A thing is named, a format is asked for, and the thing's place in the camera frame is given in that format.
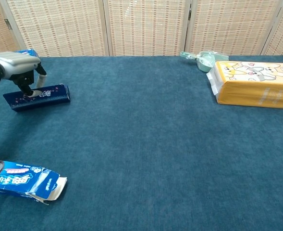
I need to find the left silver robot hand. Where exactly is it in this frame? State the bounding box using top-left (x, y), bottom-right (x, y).
top-left (0, 51), bottom-right (48, 97)

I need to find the dark blue glasses case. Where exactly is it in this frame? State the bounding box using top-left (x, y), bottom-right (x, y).
top-left (2, 83), bottom-right (71, 112)

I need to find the closed blue Oreo box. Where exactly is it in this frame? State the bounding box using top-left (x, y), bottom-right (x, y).
top-left (13, 49), bottom-right (40, 57)

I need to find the opened blue Oreo box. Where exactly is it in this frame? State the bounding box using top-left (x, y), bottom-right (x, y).
top-left (0, 158), bottom-right (68, 206)

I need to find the bamboo folding screen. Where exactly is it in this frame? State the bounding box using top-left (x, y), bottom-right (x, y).
top-left (0, 0), bottom-right (283, 58)

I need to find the teal table cloth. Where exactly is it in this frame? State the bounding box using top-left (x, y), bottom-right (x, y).
top-left (0, 55), bottom-right (283, 231)

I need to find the mint green dustpan brush set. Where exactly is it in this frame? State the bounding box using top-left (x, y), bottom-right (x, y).
top-left (179, 51), bottom-right (230, 73)

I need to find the orange cartoon tissue pack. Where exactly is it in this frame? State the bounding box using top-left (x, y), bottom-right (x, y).
top-left (206, 61), bottom-right (283, 110)

